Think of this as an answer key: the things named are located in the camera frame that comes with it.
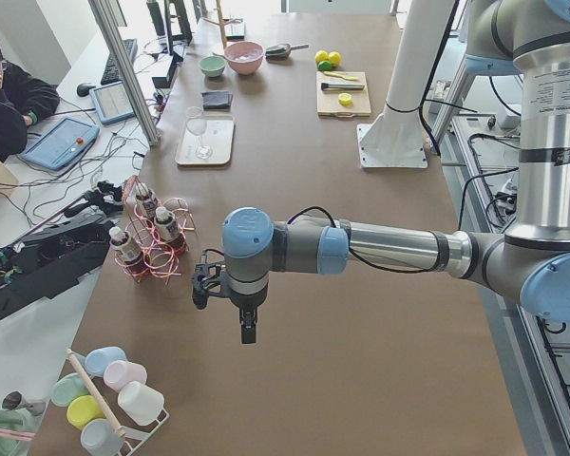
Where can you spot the metal ice scoop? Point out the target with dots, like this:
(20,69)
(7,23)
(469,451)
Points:
(282,51)

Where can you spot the grey blue plastic cup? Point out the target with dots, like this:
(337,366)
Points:
(99,439)

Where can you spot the blue teach pendant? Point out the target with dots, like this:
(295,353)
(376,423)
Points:
(111,103)
(62,144)

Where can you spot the beige plastic tray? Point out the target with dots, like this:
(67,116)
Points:
(212,148)

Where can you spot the tea bottle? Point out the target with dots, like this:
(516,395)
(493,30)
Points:
(146,202)
(128,251)
(168,228)

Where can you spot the green plastic cup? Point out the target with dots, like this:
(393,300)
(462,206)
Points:
(67,389)

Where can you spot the half lemon slice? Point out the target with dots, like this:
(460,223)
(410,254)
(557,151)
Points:
(345,98)

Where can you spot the seated person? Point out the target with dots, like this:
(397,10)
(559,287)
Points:
(24,101)

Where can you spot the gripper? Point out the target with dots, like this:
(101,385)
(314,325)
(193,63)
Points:
(246,302)

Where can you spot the dark folded cloth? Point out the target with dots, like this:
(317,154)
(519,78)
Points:
(216,100)

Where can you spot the yellow plastic knife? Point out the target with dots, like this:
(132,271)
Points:
(341,76)

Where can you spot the wooden cutting board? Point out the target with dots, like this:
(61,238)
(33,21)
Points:
(327,101)

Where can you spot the white cup rack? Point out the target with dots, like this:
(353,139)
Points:
(135,436)

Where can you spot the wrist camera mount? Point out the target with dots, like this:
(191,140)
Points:
(209,279)

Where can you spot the yellow lemon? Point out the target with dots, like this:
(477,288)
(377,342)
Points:
(321,56)

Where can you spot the white plastic cup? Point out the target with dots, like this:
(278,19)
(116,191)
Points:
(141,403)

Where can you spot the clear wine glass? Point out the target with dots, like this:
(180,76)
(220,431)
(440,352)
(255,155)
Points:
(196,125)

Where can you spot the steel muddler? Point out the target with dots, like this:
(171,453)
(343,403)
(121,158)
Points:
(325,86)

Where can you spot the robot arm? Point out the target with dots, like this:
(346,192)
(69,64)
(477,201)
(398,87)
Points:
(286,159)

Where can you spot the copper wire bottle basket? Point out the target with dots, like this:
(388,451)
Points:
(162,261)

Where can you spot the yellow plastic cup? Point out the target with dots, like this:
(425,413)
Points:
(83,410)

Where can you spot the blue teach pendant near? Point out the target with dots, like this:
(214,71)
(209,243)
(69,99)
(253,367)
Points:
(62,144)

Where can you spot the pink bowl with ice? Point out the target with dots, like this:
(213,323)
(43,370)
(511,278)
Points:
(244,57)

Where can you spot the blue teach pendant far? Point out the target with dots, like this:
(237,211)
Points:
(111,103)

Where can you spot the aluminium frame post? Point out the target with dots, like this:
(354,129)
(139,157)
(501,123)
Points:
(106,21)

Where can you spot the black computer mouse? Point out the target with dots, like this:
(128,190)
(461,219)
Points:
(83,89)

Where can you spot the green bowl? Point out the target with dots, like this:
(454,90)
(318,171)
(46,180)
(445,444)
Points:
(212,66)

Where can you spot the pink plastic cup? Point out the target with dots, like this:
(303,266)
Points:
(121,372)

